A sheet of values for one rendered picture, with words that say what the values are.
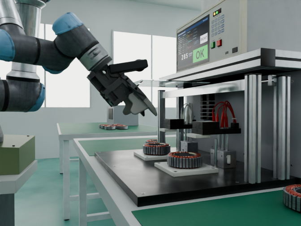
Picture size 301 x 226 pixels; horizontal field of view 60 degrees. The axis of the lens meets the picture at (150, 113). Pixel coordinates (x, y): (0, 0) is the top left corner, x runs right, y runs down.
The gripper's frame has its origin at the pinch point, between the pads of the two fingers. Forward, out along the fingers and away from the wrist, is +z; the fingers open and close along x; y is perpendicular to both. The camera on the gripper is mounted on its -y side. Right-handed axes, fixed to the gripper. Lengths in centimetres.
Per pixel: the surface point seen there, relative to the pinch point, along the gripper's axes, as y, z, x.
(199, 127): -9.2, 14.5, -0.3
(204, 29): -38.6, -6.6, -9.6
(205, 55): -32.2, 0.7, -9.3
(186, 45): -36.9, -5.2, -23.8
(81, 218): 56, 46, -117
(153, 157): 5.3, 17.1, -18.6
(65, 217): 74, 50, -164
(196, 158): -0.6, 19.2, 3.6
